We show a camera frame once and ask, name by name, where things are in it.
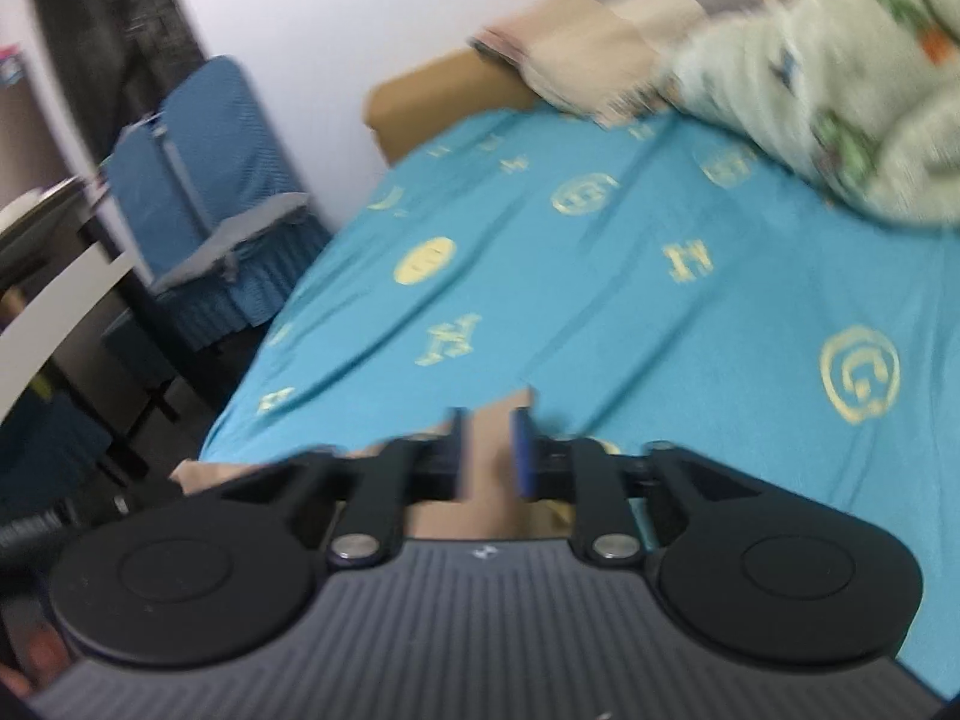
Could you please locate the teal patterned bed sheet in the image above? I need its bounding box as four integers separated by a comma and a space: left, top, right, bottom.
200, 110, 958, 694

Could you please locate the mustard yellow headboard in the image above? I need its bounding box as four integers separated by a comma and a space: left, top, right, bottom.
363, 49, 540, 164

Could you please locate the dark window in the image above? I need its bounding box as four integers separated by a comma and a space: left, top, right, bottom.
34, 0, 205, 161

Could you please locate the tan khaki garment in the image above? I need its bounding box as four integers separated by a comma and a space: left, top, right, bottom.
168, 387, 573, 541

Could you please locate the blue covered chair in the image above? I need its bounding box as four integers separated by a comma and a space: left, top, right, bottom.
103, 55, 331, 349

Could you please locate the beige patchwork pillow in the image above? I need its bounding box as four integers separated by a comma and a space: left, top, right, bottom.
470, 0, 776, 125

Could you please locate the green fleece blanket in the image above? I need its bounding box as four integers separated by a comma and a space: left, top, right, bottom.
656, 0, 958, 227

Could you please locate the white dark desk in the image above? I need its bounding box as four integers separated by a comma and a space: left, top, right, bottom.
2, 176, 229, 481

